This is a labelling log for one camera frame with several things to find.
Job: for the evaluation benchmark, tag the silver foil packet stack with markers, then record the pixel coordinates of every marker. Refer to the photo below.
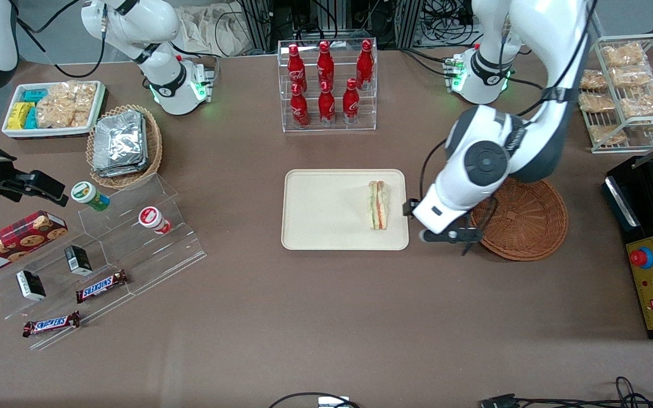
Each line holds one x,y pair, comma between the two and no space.
119,141

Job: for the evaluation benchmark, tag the clear acrylic stepped display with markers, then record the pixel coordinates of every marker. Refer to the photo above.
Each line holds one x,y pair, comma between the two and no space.
162,255

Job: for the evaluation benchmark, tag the clear bag of crackers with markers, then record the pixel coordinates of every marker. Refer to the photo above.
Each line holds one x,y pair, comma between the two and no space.
66,105

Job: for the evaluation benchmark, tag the Snickers chocolate bar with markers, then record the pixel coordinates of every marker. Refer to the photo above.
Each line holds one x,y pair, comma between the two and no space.
51,324
101,287

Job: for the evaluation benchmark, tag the small black box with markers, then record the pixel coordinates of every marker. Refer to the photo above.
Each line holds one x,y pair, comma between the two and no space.
30,285
78,259

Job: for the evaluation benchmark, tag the beige plastic tray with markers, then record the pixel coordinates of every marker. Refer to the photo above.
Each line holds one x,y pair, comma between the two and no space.
326,209

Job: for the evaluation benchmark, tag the aluminium equipment frame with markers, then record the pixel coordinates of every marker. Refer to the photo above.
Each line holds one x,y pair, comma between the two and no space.
400,22

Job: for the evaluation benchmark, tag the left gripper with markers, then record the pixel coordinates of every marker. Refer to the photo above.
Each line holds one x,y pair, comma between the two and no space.
407,207

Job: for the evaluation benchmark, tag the yellow snack packet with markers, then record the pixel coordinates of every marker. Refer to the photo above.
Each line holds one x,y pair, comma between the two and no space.
17,116

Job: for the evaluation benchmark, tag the clear acrylic bottle rack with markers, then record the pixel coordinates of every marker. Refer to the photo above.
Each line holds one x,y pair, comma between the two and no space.
338,127

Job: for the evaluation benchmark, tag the beige cloth bag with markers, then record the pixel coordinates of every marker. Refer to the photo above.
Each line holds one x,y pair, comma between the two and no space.
213,31

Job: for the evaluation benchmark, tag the red cola bottle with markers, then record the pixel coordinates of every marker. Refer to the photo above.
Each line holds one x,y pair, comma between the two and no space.
364,65
326,106
325,65
295,68
299,107
351,103

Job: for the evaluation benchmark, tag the oval wicker basket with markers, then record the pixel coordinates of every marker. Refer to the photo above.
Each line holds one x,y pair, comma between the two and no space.
153,147

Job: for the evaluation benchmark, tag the green lidded cup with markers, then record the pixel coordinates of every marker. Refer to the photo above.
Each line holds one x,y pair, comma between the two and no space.
87,194

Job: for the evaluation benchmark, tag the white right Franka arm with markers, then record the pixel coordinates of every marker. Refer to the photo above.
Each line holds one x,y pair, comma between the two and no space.
165,85

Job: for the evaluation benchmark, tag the red lidded cup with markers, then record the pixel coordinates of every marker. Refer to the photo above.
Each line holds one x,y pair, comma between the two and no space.
152,219

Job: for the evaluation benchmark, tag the triangular sandwich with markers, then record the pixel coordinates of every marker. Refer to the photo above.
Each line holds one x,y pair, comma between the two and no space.
379,207

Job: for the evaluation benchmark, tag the red tartan cookie box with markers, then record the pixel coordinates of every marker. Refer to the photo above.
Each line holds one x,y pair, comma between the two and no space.
12,243

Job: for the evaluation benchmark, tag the clear bagged snack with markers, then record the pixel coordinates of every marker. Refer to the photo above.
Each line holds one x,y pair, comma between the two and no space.
644,102
597,102
593,80
607,135
624,55
631,76

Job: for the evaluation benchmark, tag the white rectangular snack tray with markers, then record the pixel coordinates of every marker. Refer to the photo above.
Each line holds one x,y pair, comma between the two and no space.
49,132

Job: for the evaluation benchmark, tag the small white device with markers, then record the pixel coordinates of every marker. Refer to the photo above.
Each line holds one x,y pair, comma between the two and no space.
333,402

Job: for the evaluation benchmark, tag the black appliance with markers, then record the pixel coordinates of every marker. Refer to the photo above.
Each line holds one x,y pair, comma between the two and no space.
644,221

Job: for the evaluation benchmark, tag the brown wicker basket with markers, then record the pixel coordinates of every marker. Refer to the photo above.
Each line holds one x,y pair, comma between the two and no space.
525,224

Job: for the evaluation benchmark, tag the teal snack packet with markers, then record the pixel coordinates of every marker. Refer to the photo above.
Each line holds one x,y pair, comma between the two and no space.
31,119
34,95

